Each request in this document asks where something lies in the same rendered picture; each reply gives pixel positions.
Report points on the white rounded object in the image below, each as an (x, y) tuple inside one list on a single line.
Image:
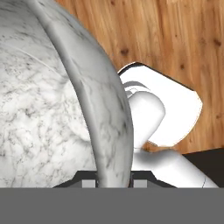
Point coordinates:
[(178, 108)]

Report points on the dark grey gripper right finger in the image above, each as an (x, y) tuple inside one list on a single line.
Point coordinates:
[(143, 179)]

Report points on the black block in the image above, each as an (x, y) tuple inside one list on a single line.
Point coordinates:
[(208, 163)]

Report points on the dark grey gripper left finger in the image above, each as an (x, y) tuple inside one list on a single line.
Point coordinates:
[(84, 179)]

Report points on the white grey marble bowl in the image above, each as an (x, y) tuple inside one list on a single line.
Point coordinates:
[(43, 102)]

